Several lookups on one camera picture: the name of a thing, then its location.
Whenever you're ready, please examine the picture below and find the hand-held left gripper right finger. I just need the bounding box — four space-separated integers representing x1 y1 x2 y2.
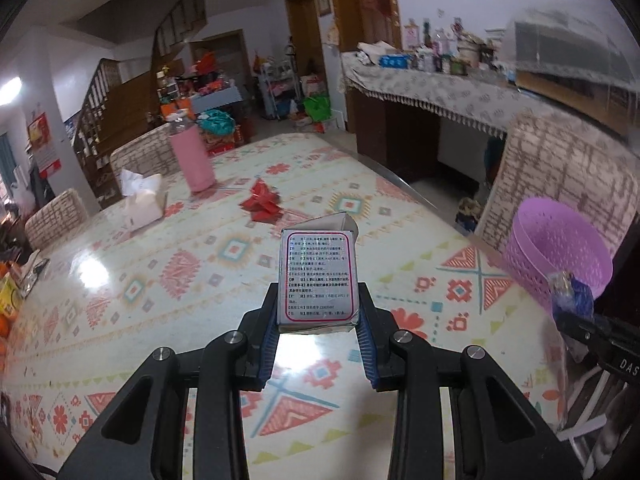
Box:
352 285 586 480

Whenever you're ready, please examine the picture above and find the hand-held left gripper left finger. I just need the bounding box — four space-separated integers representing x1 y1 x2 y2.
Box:
62 282 281 480

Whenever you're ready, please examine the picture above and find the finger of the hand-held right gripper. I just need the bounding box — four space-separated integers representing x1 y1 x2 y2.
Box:
553 311 618 357

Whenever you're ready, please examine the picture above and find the purple plastic basket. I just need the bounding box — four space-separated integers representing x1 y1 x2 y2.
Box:
502 197 614 312

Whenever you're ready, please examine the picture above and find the small white printed box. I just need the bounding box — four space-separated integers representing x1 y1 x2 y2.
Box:
277 212 361 336

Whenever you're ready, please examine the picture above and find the patterned tablecloth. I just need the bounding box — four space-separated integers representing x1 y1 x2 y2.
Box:
0 132 568 480

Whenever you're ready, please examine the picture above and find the red crumpled wrapper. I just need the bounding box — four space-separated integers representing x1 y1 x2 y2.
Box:
238 177 287 224

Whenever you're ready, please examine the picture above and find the chair with patterned cover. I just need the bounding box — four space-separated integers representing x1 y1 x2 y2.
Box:
476 111 640 273
109 124 177 202
24 188 92 252

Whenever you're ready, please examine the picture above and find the white tissue pack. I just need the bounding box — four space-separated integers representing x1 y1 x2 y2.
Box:
120 168 167 232

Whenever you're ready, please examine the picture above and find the pink bottle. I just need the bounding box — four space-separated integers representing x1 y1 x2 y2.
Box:
167 110 217 193

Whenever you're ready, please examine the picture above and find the green bag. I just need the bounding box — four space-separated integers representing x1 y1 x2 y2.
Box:
303 94 333 122

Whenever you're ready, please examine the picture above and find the side table with fringed cloth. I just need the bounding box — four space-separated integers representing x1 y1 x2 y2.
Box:
340 51 640 138

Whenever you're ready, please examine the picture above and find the clear mesh food cover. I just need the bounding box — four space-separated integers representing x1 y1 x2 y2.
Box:
501 4 640 137

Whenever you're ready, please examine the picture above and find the wooden staircase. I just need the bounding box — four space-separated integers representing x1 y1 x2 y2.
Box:
71 0 209 207

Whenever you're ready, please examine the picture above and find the group of bottles and jars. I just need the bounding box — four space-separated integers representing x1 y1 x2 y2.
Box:
409 16 503 77

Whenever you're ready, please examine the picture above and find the red wall poster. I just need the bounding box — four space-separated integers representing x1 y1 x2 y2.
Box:
26 111 63 179

